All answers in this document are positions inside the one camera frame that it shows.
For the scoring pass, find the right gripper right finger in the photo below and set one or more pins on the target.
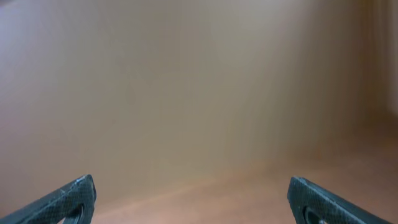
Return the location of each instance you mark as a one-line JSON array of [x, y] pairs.
[[311, 204]]

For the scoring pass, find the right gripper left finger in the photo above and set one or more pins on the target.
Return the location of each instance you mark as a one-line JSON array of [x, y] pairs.
[[72, 203]]

